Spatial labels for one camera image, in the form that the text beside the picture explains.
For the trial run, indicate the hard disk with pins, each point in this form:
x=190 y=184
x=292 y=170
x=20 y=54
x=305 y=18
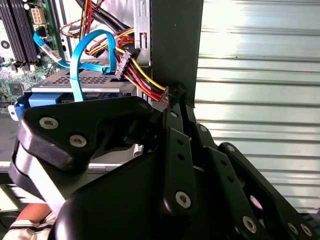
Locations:
x=42 y=100

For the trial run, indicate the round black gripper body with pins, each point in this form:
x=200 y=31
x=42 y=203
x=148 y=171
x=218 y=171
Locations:
x=120 y=207

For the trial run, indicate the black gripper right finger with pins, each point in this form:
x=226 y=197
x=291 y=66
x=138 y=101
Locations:
x=235 y=180

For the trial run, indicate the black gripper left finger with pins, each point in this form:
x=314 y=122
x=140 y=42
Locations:
x=75 y=117

